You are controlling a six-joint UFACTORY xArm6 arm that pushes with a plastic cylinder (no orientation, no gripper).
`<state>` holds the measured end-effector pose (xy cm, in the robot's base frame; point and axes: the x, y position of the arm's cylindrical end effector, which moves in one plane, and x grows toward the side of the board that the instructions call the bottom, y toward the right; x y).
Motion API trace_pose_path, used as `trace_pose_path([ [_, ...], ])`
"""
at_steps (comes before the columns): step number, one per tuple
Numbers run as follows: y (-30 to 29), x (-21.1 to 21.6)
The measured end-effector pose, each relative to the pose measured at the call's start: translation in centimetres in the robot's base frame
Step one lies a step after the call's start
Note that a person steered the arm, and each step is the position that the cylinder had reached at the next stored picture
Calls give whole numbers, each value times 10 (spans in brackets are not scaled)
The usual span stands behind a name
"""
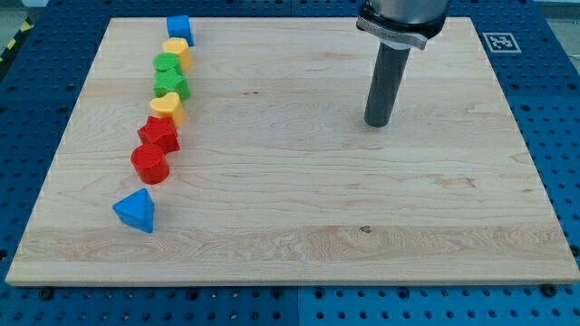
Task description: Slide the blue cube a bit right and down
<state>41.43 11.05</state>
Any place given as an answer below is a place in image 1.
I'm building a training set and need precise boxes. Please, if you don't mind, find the black bolt front right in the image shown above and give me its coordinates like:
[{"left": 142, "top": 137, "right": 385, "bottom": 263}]
[{"left": 540, "top": 283, "right": 558, "bottom": 298}]

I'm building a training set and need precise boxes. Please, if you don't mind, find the yellow heart block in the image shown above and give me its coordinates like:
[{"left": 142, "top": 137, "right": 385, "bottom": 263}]
[{"left": 150, "top": 91, "right": 185, "bottom": 129}]

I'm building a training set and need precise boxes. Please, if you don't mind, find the red pentagon block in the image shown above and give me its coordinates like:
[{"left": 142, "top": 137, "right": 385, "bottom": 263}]
[{"left": 137, "top": 116, "right": 180, "bottom": 154}]

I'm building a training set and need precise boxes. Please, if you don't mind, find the black bolt front left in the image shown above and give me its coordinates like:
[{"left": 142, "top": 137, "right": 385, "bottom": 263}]
[{"left": 37, "top": 287, "right": 53, "bottom": 302}]

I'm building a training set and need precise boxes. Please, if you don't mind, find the red cylinder block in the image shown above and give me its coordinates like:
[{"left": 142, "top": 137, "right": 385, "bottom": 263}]
[{"left": 130, "top": 143, "right": 169, "bottom": 185}]

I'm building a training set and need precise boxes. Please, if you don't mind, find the blue cube block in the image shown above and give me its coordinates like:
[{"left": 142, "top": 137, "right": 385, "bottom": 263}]
[{"left": 166, "top": 15, "right": 195, "bottom": 47}]

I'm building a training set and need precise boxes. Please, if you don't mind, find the green star block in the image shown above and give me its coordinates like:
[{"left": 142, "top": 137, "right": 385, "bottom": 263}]
[{"left": 153, "top": 69, "right": 191, "bottom": 100}]

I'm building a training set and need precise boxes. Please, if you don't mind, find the light wooden board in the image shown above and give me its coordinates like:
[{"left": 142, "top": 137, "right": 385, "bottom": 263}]
[{"left": 6, "top": 17, "right": 579, "bottom": 286}]

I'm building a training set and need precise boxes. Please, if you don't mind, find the black bolt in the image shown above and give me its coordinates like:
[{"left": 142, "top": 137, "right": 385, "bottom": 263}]
[
  {"left": 37, "top": 287, "right": 53, "bottom": 302},
  {"left": 540, "top": 283, "right": 558, "bottom": 298}
]

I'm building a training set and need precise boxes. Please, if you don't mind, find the yellow hexagon block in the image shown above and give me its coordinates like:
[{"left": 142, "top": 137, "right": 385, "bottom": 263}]
[{"left": 162, "top": 37, "right": 194, "bottom": 70}]

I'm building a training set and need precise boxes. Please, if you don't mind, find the green cylinder block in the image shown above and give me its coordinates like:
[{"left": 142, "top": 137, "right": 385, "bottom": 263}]
[{"left": 152, "top": 53, "right": 182, "bottom": 74}]

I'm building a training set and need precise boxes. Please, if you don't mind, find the blue triangle block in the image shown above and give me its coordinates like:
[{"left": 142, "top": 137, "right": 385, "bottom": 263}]
[{"left": 112, "top": 188, "right": 155, "bottom": 234}]

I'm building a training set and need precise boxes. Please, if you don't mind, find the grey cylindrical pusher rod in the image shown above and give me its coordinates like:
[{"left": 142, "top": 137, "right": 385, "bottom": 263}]
[{"left": 364, "top": 43, "right": 410, "bottom": 128}]

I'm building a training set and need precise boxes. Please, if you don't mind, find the white fiducial marker tag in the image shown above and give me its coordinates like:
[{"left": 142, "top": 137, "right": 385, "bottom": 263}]
[{"left": 483, "top": 32, "right": 521, "bottom": 53}]

